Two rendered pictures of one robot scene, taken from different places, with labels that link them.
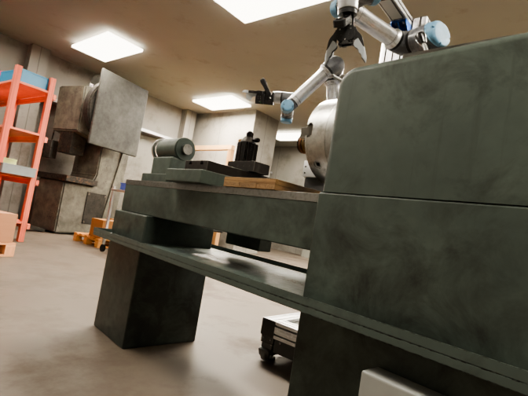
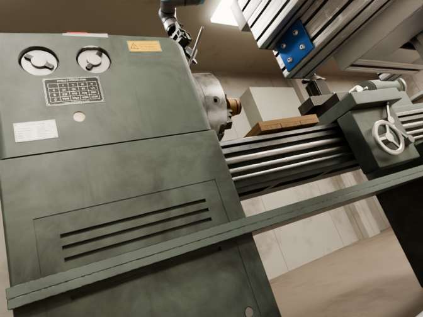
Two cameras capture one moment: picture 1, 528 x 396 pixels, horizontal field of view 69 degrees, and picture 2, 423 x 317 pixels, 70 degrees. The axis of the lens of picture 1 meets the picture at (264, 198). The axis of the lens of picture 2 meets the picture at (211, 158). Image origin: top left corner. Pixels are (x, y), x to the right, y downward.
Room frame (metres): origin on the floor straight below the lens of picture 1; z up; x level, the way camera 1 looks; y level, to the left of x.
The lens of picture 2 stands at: (1.73, -1.40, 0.49)
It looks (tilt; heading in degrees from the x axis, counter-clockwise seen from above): 17 degrees up; 107
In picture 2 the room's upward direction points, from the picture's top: 19 degrees counter-clockwise
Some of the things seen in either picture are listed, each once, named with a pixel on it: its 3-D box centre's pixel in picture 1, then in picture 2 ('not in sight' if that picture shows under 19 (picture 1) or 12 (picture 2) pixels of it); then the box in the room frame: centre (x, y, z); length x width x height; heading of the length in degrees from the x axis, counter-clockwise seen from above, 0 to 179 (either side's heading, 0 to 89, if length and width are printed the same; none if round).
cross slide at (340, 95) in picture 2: (232, 174); (321, 119); (1.87, 0.17, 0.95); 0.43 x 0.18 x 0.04; 133
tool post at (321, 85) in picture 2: (246, 152); (318, 92); (1.91, 0.12, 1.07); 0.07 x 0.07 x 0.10; 43
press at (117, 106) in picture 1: (84, 149); not in sight; (6.97, 3.34, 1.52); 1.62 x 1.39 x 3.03; 140
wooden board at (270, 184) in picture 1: (279, 190); (268, 141); (1.61, -0.06, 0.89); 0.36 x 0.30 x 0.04; 133
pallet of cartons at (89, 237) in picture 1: (119, 232); not in sight; (6.23, 2.19, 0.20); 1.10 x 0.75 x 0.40; 140
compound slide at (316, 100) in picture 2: (247, 167); (321, 104); (1.90, 0.10, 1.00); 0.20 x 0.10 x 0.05; 43
